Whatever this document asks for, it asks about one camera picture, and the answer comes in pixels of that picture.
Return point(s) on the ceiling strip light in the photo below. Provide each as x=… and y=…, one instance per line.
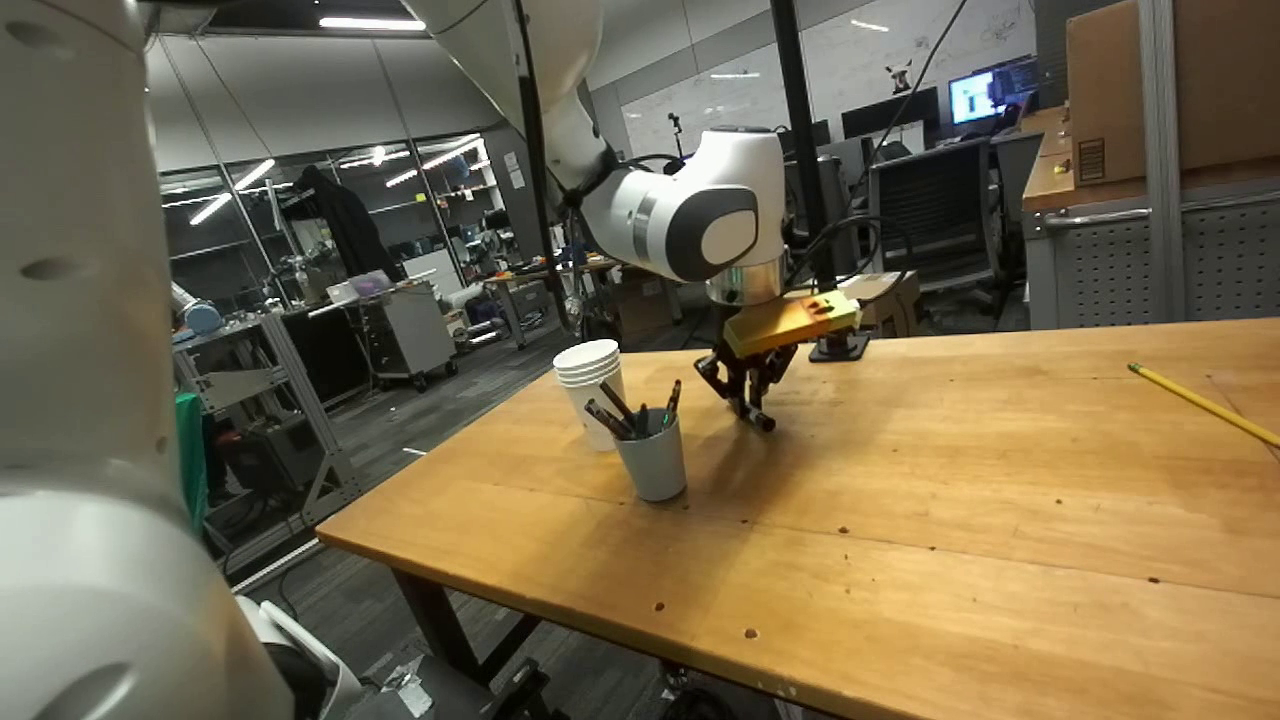
x=366, y=24

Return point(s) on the grey metal shelf cart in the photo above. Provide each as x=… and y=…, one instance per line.
x=264, y=403

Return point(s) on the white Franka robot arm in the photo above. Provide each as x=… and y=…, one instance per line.
x=82, y=335

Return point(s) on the grey boxy machine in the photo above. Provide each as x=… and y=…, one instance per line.
x=407, y=335

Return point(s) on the lit computer monitor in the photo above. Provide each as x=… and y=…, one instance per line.
x=993, y=92

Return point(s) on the black pole with base plate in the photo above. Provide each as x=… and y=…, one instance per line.
x=802, y=81

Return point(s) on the small white pen holder cup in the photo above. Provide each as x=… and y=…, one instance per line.
x=653, y=466

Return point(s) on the yellow wrist camera mount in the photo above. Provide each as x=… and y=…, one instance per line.
x=792, y=320

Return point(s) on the large cardboard shipping box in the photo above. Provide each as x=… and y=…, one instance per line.
x=1225, y=81

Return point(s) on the green cloth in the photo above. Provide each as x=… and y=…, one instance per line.
x=190, y=452

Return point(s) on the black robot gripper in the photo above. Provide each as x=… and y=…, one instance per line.
x=752, y=367

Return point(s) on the grey perforated metal cabinet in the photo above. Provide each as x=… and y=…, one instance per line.
x=1107, y=262

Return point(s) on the black pen red cap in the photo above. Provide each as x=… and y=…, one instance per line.
x=672, y=398

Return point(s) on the grey metal post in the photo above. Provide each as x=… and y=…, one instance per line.
x=1160, y=161

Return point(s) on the yellow pencil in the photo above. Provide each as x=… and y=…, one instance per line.
x=1203, y=403

